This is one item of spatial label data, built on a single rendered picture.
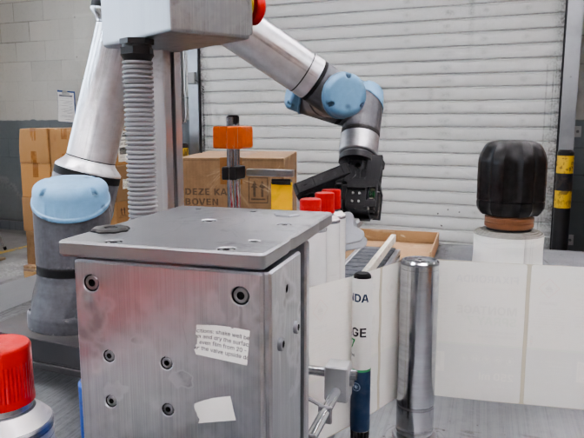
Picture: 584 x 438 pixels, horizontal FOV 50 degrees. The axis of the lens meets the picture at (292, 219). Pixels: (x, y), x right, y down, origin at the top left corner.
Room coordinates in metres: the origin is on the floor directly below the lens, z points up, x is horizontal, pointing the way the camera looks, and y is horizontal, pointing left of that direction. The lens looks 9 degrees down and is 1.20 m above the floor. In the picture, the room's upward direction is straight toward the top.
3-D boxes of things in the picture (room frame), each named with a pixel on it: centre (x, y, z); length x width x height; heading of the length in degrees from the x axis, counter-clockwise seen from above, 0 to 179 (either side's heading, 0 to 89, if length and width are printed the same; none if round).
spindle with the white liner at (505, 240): (0.78, -0.27, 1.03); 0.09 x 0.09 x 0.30
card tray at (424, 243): (1.74, -0.27, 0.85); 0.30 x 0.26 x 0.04; 163
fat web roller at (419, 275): (0.60, -0.13, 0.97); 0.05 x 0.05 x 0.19
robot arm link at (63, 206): (0.99, 0.35, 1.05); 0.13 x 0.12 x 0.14; 14
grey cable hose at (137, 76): (0.66, 0.16, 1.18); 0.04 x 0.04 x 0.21
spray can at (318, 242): (0.94, -0.03, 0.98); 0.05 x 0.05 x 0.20
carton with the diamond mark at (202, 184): (1.55, 0.12, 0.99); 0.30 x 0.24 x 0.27; 174
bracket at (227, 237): (0.35, 0.05, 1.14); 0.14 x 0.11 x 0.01; 163
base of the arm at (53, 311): (0.99, 0.35, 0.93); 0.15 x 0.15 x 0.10
